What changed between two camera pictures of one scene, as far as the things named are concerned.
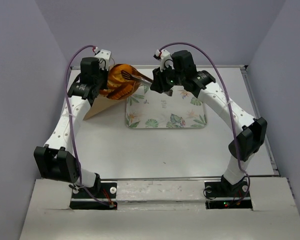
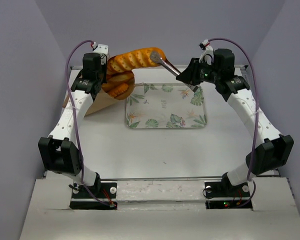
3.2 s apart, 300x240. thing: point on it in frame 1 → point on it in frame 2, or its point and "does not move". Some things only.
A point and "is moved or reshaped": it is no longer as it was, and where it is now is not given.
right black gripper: [159, 84] → [189, 74]
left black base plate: [104, 190] does not move
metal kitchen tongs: [137, 75] is moved or reshaped
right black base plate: [222, 189] does not move
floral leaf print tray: [148, 108] does not move
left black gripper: [105, 73] does not move
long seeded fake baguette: [116, 80] → [126, 61]
